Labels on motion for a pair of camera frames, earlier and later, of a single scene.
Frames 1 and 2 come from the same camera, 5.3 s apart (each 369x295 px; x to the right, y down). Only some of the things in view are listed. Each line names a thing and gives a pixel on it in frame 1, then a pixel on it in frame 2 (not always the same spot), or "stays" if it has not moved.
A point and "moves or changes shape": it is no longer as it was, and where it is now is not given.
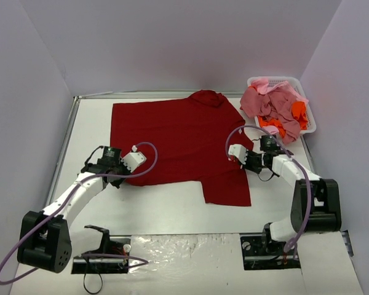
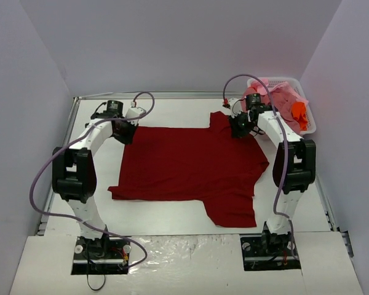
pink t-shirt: [275, 102] stays
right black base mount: [261, 252] stays
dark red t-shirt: [186, 142] moves or changes shape
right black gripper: [249, 161] to [239, 128]
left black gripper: [120, 171] to [123, 134]
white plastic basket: [296, 86] stays
